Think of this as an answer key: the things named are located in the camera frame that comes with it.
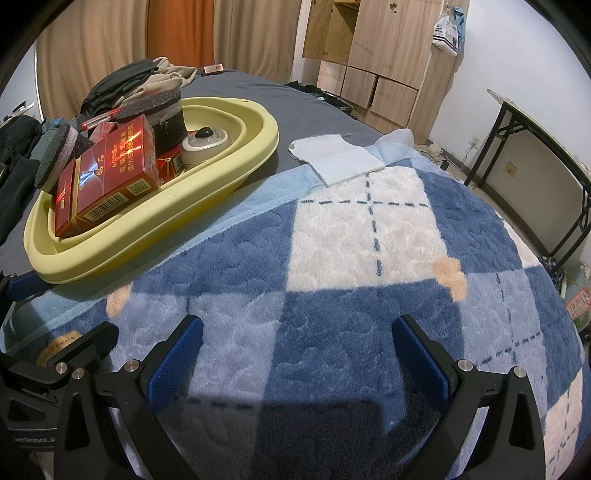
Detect wooden wardrobe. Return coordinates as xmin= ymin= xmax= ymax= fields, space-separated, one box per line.
xmin=302 ymin=0 xmax=469 ymax=144

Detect dark patterned cloth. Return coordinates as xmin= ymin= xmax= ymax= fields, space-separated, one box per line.
xmin=542 ymin=256 xmax=568 ymax=287

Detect orange curtain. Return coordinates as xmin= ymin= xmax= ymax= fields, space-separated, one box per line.
xmin=147 ymin=0 xmax=214 ymax=70

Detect white round appliance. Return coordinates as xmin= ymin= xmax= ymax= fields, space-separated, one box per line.
xmin=181 ymin=127 xmax=232 ymax=167

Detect red pen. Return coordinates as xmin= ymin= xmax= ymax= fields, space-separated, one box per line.
xmin=81 ymin=107 xmax=122 ymax=130

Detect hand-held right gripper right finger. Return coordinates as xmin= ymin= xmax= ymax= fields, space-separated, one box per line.
xmin=390 ymin=314 xmax=549 ymax=480

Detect blue white checked blanket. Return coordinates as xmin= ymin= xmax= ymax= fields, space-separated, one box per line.
xmin=0 ymin=129 xmax=585 ymax=480

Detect white hanging plastic bag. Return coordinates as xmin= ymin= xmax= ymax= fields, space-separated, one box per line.
xmin=433 ymin=7 xmax=467 ymax=54

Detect pale white cloth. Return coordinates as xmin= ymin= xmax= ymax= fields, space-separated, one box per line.
xmin=288 ymin=131 xmax=385 ymax=186

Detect large dark grey sponge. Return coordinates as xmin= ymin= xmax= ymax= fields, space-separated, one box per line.
xmin=115 ymin=90 xmax=185 ymax=158

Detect yellow plastic basin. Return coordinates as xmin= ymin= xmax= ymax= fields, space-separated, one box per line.
xmin=23 ymin=96 xmax=280 ymax=284

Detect round layered dark sponge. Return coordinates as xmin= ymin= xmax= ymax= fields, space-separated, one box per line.
xmin=34 ymin=122 xmax=93 ymax=192

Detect black clothes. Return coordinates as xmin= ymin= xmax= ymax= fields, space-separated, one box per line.
xmin=0 ymin=113 xmax=47 ymax=245

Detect beige curtain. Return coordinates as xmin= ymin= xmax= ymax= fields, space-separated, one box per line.
xmin=36 ymin=0 xmax=148 ymax=116
xmin=213 ymin=0 xmax=303 ymax=84

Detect dark clothing pile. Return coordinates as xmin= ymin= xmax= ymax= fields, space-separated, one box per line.
xmin=81 ymin=62 xmax=160 ymax=114

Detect beige clothing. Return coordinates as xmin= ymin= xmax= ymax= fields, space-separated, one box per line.
xmin=139 ymin=56 xmax=197 ymax=93

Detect black folding table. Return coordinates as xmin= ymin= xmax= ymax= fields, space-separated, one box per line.
xmin=471 ymin=89 xmax=591 ymax=273

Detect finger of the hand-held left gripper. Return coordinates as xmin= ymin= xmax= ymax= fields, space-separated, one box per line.
xmin=0 ymin=320 xmax=120 ymax=393
xmin=0 ymin=271 xmax=49 ymax=305

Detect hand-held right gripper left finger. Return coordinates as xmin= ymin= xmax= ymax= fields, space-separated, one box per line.
xmin=54 ymin=314 xmax=205 ymax=480

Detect pink bag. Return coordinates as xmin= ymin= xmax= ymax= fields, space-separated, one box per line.
xmin=566 ymin=286 xmax=591 ymax=324

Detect red cigarette pack gold print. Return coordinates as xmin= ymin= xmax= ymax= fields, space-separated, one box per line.
xmin=54 ymin=114 xmax=161 ymax=238

